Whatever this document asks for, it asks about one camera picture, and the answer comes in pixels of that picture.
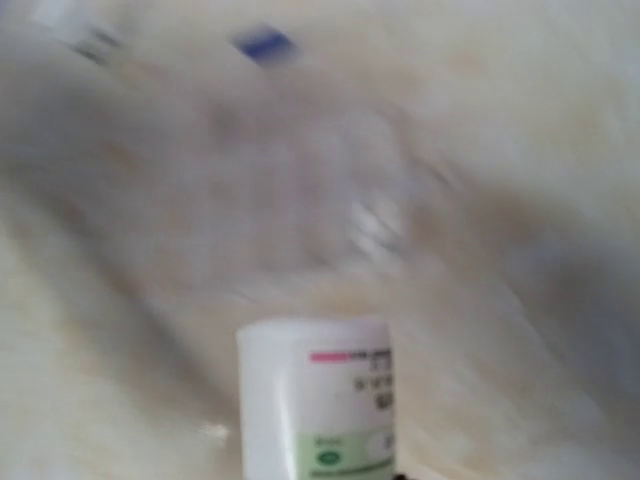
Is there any white pill bottle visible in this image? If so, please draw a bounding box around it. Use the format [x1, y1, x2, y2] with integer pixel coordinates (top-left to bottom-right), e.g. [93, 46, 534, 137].
[237, 317, 396, 480]

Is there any clear plastic pill organizer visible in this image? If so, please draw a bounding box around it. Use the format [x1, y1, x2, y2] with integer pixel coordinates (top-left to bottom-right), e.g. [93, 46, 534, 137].
[1, 1, 441, 304]

